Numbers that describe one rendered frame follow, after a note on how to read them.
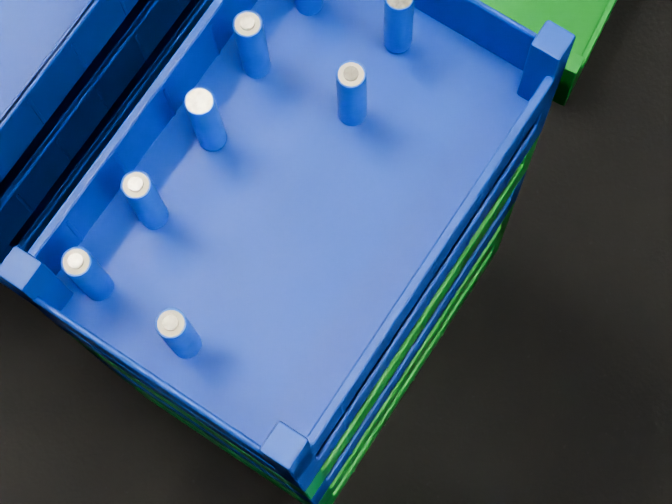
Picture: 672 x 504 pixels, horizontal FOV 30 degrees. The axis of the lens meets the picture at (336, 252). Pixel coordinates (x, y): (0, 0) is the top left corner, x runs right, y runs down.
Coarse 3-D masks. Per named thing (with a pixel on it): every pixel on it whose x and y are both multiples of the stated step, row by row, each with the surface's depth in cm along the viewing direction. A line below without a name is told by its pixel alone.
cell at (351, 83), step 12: (336, 72) 74; (348, 72) 74; (360, 72) 74; (336, 84) 75; (348, 84) 74; (360, 84) 74; (348, 96) 75; (360, 96) 75; (348, 108) 77; (360, 108) 77; (348, 120) 79; (360, 120) 79
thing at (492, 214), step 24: (504, 192) 90; (480, 240) 94; (456, 264) 89; (432, 312) 92; (72, 336) 86; (408, 336) 87; (144, 384) 87; (384, 384) 90; (360, 408) 86; (336, 456) 88
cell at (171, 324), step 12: (168, 312) 71; (180, 312) 71; (156, 324) 70; (168, 324) 70; (180, 324) 70; (168, 336) 70; (180, 336) 70; (192, 336) 73; (180, 348) 73; (192, 348) 74
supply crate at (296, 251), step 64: (256, 0) 82; (448, 0) 78; (192, 64) 78; (320, 64) 81; (384, 64) 81; (448, 64) 81; (512, 64) 81; (128, 128) 75; (192, 128) 80; (256, 128) 80; (320, 128) 80; (384, 128) 80; (448, 128) 80; (512, 128) 74; (192, 192) 79; (256, 192) 79; (320, 192) 79; (384, 192) 79; (448, 192) 79; (128, 256) 78; (192, 256) 78; (256, 256) 78; (320, 256) 78; (384, 256) 78; (64, 320) 72; (128, 320) 77; (192, 320) 77; (256, 320) 77; (320, 320) 77; (384, 320) 71; (192, 384) 76; (256, 384) 76; (320, 384) 76; (256, 448) 70
